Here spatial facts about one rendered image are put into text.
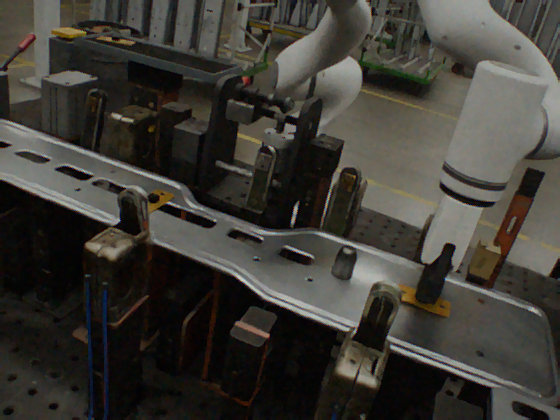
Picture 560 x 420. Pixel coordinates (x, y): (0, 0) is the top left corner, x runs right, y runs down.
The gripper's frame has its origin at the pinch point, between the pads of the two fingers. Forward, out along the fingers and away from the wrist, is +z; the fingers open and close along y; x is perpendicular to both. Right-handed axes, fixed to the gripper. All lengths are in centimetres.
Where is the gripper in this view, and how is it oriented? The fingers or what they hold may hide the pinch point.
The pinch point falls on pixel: (430, 284)
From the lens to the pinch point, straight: 74.5
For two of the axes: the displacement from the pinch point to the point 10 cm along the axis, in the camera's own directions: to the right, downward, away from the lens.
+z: -1.8, 8.6, 4.7
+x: 9.1, 3.2, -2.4
